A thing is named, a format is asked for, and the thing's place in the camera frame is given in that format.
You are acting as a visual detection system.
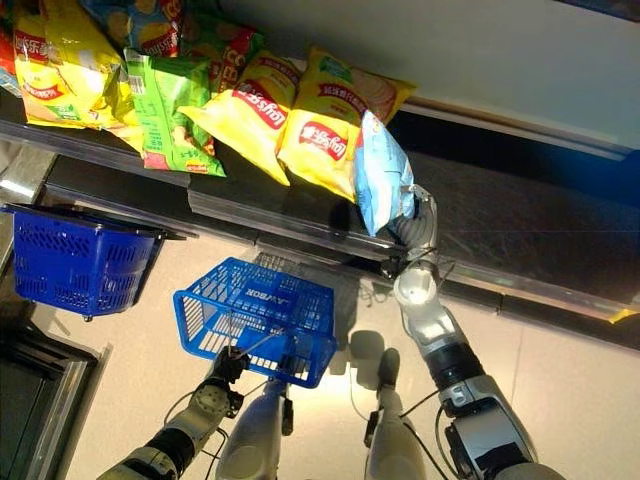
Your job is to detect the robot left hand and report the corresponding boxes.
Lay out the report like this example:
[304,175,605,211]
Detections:
[208,346,251,386]

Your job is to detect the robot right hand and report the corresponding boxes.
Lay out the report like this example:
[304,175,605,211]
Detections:
[387,183,441,261]

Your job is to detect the blue plastic basket wire handle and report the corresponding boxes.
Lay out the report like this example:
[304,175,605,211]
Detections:
[172,256,338,390]

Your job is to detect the light blue chip bag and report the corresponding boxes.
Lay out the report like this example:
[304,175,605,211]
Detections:
[352,109,417,238]

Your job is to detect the blue plastic basket black rim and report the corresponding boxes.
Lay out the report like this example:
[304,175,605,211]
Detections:
[0,201,169,322]

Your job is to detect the robot left leg silver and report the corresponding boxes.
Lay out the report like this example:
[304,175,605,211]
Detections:
[213,378,295,480]

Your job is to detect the robot leg silver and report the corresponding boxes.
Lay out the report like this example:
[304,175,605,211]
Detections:
[361,347,427,480]
[213,378,295,480]

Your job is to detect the dark store shelf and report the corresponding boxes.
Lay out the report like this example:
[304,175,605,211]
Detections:
[0,84,640,326]

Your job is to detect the yellow Lay's bag pictured chips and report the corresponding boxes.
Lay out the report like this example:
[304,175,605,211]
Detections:
[276,45,419,204]

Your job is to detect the robot right leg silver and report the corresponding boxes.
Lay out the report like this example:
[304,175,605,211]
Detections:
[361,347,427,480]

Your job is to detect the yellow Lay's bag red logo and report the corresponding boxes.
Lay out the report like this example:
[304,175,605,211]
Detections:
[176,49,302,188]

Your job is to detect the green chip bag barcode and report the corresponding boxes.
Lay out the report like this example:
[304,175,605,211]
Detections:
[123,47,227,178]

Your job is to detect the green and red chip bag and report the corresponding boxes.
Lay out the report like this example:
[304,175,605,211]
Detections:
[178,12,265,99]

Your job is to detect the crumpled yellow chip bag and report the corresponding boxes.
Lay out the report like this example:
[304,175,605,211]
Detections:
[97,64,147,154]

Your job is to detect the large yellow chip bag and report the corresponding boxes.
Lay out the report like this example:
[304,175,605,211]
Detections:
[13,0,129,131]

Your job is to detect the blue Lay's chip bag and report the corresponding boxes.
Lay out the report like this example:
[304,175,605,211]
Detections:
[78,0,184,59]

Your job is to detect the pale blue snack bag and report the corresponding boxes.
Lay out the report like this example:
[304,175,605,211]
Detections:
[0,65,22,99]

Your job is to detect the dark door metal frame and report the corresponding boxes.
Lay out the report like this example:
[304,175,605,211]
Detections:
[0,323,114,480]

